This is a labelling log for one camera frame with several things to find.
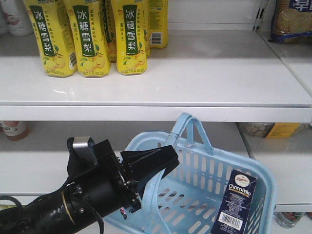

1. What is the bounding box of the yellow pear drink bottle back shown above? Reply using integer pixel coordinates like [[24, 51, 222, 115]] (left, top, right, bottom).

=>
[[149, 0, 168, 49]]

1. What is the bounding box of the yellow pear drink bottle middle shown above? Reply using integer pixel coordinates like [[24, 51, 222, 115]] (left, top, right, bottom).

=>
[[64, 0, 111, 78]]

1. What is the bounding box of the yellow pear drink bottle left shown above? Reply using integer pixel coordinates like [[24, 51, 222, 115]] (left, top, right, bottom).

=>
[[23, 0, 77, 78]]

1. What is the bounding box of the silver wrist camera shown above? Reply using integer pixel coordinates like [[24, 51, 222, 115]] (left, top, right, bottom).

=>
[[73, 136, 98, 166]]

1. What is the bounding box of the cracker bag blue label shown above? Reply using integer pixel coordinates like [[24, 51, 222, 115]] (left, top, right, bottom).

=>
[[271, 0, 312, 43]]

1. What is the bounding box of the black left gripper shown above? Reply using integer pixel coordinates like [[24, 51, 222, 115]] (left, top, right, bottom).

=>
[[93, 140, 179, 213]]

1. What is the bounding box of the small jar bottom right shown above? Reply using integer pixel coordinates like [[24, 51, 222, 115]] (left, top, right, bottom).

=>
[[276, 212, 305, 229]]

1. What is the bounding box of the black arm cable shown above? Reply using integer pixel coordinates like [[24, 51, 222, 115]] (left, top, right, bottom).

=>
[[0, 180, 105, 234]]

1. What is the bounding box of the white store shelving unit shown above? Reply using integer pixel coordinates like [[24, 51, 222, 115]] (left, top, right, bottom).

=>
[[0, 0, 312, 234]]

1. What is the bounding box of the yellow snack package lower shelf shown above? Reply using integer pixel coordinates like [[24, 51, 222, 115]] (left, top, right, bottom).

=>
[[237, 122, 311, 138]]

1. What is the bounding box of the white bottle upper left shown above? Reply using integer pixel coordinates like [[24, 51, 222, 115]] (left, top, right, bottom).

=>
[[0, 0, 34, 36]]

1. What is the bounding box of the yellow pear drink bottle right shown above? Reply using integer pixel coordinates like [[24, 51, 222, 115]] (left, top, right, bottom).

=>
[[111, 0, 147, 76]]

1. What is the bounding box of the peach juice bottle lower shelf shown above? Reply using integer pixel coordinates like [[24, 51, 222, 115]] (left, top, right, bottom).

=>
[[0, 120, 29, 141]]

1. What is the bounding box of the dark blue Chocofello cookie box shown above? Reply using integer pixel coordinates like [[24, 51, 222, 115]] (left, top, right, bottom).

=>
[[211, 170, 257, 234]]

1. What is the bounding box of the light blue plastic basket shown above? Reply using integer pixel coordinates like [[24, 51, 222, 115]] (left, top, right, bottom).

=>
[[104, 113, 277, 234]]

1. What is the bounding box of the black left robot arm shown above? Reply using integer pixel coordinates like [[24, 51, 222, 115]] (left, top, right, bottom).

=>
[[0, 137, 179, 234]]

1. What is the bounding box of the yellow pear drink bottle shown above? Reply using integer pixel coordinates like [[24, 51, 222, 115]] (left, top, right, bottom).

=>
[[149, 0, 168, 49], [64, 0, 111, 78], [111, 0, 147, 76], [23, 0, 77, 78]]

